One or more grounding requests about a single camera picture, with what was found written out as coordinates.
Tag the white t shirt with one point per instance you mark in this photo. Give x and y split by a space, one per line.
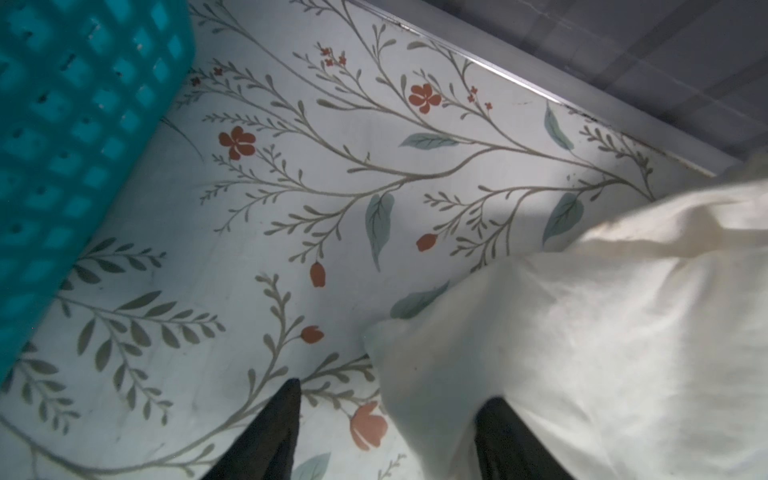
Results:
639 352

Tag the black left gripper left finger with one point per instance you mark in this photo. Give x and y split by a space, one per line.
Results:
265 449

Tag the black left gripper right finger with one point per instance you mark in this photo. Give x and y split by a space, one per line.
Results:
508 450

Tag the teal plastic laundry basket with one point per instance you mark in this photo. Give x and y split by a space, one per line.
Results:
84 85

